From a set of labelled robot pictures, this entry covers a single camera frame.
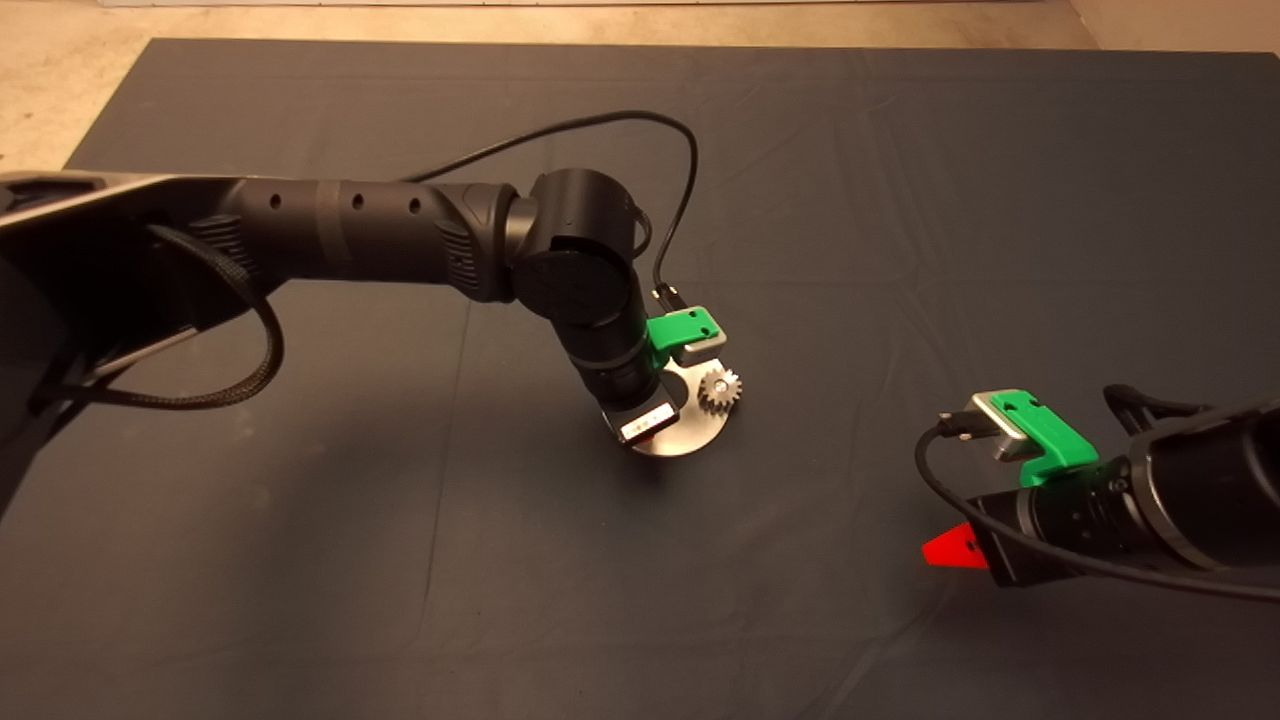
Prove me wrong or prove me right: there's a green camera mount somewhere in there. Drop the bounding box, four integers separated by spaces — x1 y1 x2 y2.
997 390 1099 489
647 307 723 369

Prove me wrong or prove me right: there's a small steel planetary gear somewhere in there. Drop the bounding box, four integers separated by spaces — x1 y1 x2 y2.
697 367 743 414

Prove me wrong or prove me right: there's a dark grey table cloth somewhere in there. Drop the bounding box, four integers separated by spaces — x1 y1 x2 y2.
0 38 1280 720

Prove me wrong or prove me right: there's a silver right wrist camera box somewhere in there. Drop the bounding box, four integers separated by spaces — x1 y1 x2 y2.
970 390 1036 461

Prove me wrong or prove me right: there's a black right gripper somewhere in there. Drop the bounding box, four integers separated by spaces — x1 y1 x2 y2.
921 470 1146 588

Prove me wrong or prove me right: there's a green left camera mount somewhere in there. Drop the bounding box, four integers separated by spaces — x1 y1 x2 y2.
647 307 723 369

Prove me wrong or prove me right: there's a round metal carrier plate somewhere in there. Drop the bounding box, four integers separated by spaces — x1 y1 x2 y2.
625 345 731 458

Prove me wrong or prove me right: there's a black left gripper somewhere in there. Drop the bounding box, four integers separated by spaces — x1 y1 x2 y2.
585 360 679 447

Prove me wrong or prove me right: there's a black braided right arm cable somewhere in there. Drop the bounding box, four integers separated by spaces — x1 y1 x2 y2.
1103 385 1211 436

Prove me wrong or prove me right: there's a green right camera mount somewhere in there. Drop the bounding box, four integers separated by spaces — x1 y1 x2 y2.
997 390 1099 489

